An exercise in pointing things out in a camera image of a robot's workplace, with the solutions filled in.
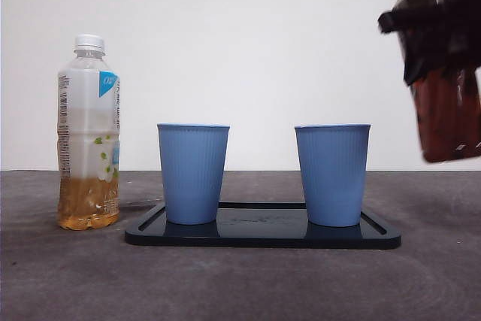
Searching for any dark tea bottle beige label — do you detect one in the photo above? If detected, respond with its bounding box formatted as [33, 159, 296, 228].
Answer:
[390, 0, 481, 165]

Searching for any light tea bottle white label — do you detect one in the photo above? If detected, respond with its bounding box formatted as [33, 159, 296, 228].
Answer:
[56, 34, 122, 231]

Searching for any blue ribbed cup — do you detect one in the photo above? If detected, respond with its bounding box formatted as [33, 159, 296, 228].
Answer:
[156, 123, 231, 226]
[294, 123, 372, 228]

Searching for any dark navy rectangular tray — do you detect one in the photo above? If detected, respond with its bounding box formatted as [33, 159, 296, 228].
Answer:
[124, 201, 402, 250]

